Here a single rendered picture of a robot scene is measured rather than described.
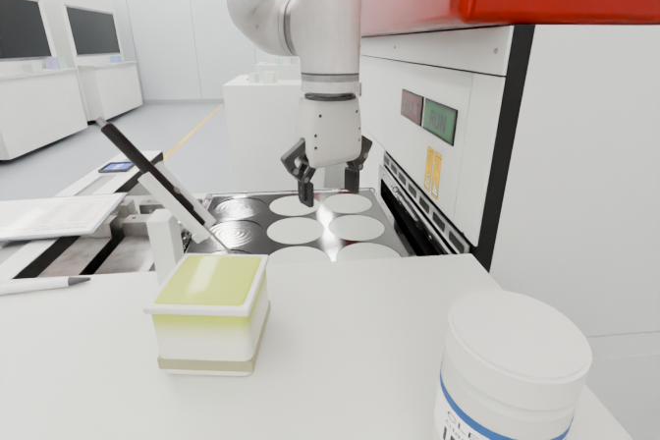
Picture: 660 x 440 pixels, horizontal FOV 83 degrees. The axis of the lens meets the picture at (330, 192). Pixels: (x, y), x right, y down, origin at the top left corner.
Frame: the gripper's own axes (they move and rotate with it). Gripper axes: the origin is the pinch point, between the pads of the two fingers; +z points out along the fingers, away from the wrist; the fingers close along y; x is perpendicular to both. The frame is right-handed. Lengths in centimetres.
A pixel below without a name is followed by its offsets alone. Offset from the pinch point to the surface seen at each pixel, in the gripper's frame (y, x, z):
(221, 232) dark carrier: 14.0, -12.7, 8.1
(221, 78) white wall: -285, -755, 46
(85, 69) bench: -32, -649, 14
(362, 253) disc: -0.6, 7.6, 8.0
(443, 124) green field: -10.0, 12.9, -11.9
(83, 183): 30.8, -35.7, 2.0
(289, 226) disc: 3.5, -7.4, 8.0
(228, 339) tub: 27.0, 23.3, -2.5
